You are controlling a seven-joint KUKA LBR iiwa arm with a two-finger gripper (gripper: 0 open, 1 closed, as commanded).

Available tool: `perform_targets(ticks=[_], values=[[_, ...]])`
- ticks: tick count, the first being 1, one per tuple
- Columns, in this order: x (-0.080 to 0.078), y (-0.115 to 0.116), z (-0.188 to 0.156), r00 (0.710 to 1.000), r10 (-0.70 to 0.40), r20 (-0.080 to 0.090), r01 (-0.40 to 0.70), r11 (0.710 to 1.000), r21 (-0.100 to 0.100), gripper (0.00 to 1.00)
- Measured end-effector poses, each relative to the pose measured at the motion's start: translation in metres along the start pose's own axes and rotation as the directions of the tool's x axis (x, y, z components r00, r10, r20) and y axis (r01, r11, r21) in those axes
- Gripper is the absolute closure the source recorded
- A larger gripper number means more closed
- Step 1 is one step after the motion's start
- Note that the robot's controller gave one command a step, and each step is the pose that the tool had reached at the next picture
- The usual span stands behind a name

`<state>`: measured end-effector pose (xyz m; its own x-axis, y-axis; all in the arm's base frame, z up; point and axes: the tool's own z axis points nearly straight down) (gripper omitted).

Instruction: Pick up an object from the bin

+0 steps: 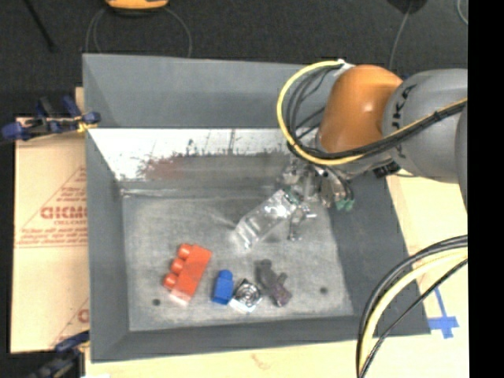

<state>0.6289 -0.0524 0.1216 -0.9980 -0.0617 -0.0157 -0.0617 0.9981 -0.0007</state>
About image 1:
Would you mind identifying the clear plastic bottle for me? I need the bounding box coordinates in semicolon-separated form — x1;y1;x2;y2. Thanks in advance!
229;189;298;251

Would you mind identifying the dark purple-grey toy figure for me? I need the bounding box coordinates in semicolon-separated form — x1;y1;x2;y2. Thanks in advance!
255;258;294;308

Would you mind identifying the blue toy brick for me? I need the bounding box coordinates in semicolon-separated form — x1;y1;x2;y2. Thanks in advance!
210;269;235;306

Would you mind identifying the orange toy brick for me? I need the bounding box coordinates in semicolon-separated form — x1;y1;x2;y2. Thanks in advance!
161;243;214;307

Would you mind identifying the grey metal bin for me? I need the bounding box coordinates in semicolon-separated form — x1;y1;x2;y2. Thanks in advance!
81;53;431;362

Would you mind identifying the brown cardboard board, red print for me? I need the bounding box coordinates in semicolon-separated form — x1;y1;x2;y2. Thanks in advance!
9;87;92;354

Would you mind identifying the black cylinder on white bracket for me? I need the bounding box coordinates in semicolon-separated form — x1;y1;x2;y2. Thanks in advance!
372;160;400;180

